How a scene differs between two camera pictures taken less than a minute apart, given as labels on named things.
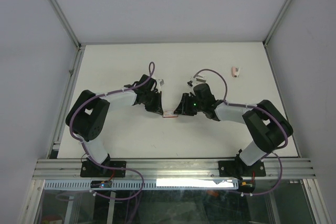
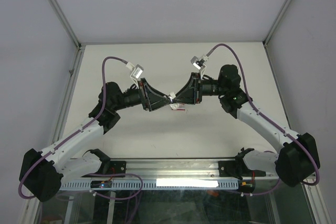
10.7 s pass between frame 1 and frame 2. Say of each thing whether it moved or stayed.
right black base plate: stayed
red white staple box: moved
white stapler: moved
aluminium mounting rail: stayed
